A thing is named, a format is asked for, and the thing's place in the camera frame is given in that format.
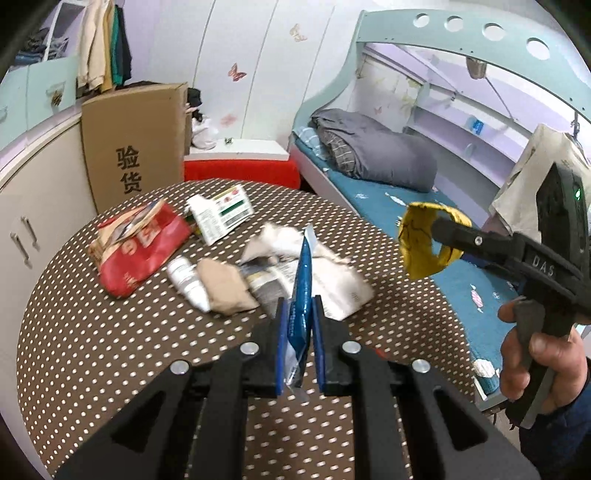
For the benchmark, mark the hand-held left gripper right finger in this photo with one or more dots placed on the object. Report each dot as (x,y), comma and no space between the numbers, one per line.
(319,350)

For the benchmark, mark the cream hanging jacket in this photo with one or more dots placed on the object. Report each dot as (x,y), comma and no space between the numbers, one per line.
(94,46)

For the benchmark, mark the pink butterfly sticker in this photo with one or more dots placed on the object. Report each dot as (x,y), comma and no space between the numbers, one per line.
(237,71)

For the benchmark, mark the green hanging garment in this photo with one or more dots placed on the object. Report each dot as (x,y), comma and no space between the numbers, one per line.
(116,46)

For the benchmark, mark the black clothes heap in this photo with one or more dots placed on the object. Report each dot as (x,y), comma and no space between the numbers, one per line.
(194,98)

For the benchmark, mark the brown polka-dot tablecloth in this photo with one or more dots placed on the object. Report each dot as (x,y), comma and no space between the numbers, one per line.
(115,346)

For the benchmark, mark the beige crumpled paper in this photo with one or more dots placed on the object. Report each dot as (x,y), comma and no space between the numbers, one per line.
(226,288)

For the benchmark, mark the white low cabinet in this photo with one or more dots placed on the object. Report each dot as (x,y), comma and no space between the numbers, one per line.
(41,184)

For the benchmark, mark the grey folded clothes pile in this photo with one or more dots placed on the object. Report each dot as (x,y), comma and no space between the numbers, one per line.
(57,46)

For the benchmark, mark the red ottoman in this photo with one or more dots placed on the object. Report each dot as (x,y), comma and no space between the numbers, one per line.
(240,171)

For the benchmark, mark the yellow wrapper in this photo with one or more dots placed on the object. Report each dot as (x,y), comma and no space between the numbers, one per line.
(415,240)

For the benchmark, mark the white wardrobe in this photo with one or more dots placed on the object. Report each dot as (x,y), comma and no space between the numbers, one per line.
(207,55)

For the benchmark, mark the crumpled newspaper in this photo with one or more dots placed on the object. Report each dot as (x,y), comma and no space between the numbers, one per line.
(341,286)

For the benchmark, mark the beige hanging object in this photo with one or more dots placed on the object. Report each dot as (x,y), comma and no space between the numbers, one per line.
(475,68)

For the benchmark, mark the black hanging garment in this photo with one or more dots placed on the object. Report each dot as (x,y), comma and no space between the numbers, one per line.
(125,46)

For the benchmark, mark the blue printed bed sheet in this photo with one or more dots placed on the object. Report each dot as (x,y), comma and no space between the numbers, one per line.
(378,203)

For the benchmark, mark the small white bottle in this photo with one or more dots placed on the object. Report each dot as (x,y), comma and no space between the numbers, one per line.
(184,279)

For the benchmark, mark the white box with green label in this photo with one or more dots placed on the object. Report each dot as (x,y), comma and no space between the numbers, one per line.
(217,217)

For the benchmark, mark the grey duvet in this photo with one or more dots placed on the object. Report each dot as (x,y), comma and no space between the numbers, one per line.
(383,152)

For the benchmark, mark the dark folded clothes pile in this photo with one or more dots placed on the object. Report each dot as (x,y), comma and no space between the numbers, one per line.
(34,46)

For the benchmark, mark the pale butterfly sticker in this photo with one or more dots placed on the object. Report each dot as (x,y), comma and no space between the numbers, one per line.
(298,33)

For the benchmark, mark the small blue box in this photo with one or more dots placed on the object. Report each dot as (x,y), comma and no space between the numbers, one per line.
(475,124)

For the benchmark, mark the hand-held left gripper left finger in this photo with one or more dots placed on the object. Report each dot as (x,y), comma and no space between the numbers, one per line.
(280,350)

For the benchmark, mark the person's right forearm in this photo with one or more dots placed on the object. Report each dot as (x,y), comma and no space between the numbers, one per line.
(563,438)

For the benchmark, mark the red packet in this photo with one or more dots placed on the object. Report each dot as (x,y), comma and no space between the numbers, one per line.
(138,258)

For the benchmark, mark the striped pillow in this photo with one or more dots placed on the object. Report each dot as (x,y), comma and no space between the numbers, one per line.
(307,138)

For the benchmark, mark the tall cardboard box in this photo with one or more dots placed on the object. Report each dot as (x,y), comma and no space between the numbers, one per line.
(134,138)

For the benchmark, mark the cream hanging sweater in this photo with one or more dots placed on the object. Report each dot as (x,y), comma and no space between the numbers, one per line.
(531,184)

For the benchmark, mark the white board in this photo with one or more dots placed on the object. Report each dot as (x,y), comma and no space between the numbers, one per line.
(249,148)

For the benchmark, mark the light blue bunk bed frame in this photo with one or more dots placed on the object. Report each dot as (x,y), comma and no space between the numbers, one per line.
(383,27)

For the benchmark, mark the shelf unit with blue drawers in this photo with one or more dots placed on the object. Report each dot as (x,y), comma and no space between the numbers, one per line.
(41,87)

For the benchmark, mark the clothes hanger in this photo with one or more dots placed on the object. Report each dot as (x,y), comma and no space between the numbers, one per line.
(575,134)

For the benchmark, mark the blue foil packet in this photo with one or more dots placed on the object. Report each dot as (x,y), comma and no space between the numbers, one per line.
(302,295)

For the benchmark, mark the person's right hand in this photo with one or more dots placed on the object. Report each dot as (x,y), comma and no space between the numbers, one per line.
(561,362)

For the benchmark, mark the white bag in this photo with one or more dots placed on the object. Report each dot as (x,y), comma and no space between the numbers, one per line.
(203,131)

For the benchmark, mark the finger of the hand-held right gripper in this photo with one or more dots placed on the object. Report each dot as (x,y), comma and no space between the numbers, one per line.
(480,242)

